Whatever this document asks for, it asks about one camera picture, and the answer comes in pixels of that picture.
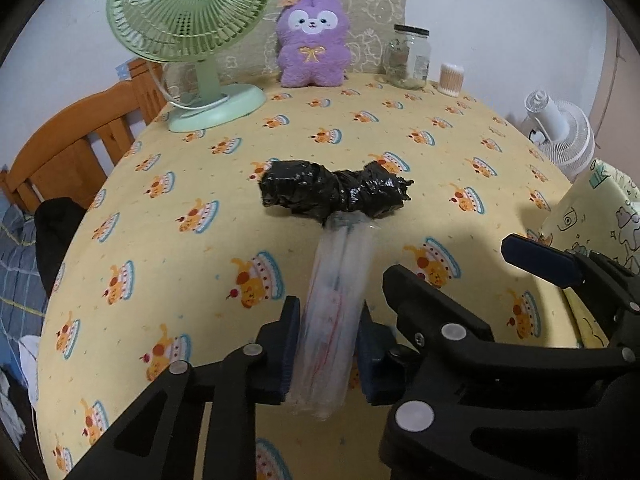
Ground white clothes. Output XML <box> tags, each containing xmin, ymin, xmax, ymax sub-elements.
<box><xmin>0</xmin><ymin>335</ymin><xmax>41</xmax><ymax>451</ymax></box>

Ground yellow printed tablecloth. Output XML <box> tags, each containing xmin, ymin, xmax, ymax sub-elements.
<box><xmin>37</xmin><ymin>72</ymin><xmax>640</xmax><ymax>480</ymax></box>

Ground black garment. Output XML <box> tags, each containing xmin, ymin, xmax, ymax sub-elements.
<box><xmin>34</xmin><ymin>197</ymin><xmax>91</xmax><ymax>301</ymax></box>

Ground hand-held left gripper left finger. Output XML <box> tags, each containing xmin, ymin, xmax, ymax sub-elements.
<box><xmin>65</xmin><ymin>296</ymin><xmax>302</xmax><ymax>480</ymax></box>

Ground clear plastic tube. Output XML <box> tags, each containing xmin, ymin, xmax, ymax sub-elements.
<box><xmin>287</xmin><ymin>212</ymin><xmax>378</xmax><ymax>418</ymax></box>

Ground beige patterned cushion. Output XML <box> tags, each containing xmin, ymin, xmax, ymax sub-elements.
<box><xmin>165</xmin><ymin>0</ymin><xmax>408</xmax><ymax>91</ymax></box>

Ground glass jar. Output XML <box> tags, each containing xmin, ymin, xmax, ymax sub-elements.
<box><xmin>384</xmin><ymin>24</ymin><xmax>432</xmax><ymax>91</ymax></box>

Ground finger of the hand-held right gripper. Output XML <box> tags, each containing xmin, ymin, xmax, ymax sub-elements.
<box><xmin>379</xmin><ymin>264</ymin><xmax>640</xmax><ymax>480</ymax></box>
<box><xmin>501</xmin><ymin>233</ymin><xmax>640</xmax><ymax>356</ymax></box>

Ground white fan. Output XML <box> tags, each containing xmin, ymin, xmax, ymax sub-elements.
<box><xmin>524</xmin><ymin>89</ymin><xmax>597</xmax><ymax>183</ymax></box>

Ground green desk fan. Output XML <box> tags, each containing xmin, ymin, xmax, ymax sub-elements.
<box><xmin>106</xmin><ymin>0</ymin><xmax>280</xmax><ymax>133</ymax></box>

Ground beige door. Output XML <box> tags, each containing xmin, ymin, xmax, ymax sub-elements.
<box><xmin>592</xmin><ymin>10</ymin><xmax>640</xmax><ymax>171</ymax></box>

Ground wooden chair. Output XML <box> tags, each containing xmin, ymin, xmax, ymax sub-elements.
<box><xmin>0</xmin><ymin>57</ymin><xmax>168</xmax><ymax>216</ymax></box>

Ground white fan cable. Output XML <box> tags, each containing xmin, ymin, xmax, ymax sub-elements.
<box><xmin>147</xmin><ymin>57</ymin><xmax>231</xmax><ymax>111</ymax></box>

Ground black plastic bag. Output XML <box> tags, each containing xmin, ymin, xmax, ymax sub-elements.
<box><xmin>257</xmin><ymin>158</ymin><xmax>416</xmax><ymax>226</ymax></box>

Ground blue plaid bedding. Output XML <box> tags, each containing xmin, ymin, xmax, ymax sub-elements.
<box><xmin>0</xmin><ymin>205</ymin><xmax>51</xmax><ymax>341</ymax></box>

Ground purple plush toy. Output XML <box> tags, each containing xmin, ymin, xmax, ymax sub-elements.
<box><xmin>276</xmin><ymin>0</ymin><xmax>349</xmax><ymax>89</ymax></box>

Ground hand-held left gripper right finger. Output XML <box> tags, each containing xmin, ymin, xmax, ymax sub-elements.
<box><xmin>356</xmin><ymin>301</ymin><xmax>420</xmax><ymax>407</ymax></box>

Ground cotton swab container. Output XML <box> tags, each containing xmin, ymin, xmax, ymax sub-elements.
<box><xmin>438</xmin><ymin>62</ymin><xmax>466</xmax><ymax>95</ymax></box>

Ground yellow cartoon pillow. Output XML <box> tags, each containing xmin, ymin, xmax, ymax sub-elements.
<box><xmin>537</xmin><ymin>158</ymin><xmax>640</xmax><ymax>348</ymax></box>

